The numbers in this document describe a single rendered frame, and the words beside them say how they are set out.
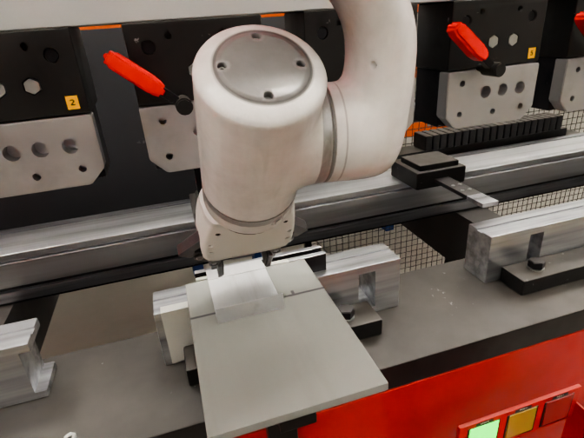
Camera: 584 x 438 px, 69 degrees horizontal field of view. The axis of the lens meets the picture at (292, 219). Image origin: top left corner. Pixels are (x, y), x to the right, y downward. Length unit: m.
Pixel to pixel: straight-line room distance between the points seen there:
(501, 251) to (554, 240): 0.12
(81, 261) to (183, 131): 0.44
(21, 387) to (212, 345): 0.30
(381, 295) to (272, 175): 0.48
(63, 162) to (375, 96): 0.36
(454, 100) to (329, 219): 0.40
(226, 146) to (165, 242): 0.61
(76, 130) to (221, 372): 0.30
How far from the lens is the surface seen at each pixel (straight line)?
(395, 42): 0.29
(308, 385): 0.46
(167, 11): 0.52
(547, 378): 0.90
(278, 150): 0.27
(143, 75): 0.48
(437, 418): 0.80
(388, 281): 0.73
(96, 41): 1.06
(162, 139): 0.53
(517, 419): 0.71
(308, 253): 0.68
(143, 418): 0.64
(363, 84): 0.31
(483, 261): 0.84
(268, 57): 0.28
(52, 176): 0.55
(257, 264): 0.65
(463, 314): 0.77
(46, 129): 0.54
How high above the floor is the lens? 1.33
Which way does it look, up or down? 25 degrees down
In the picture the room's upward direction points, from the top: 4 degrees counter-clockwise
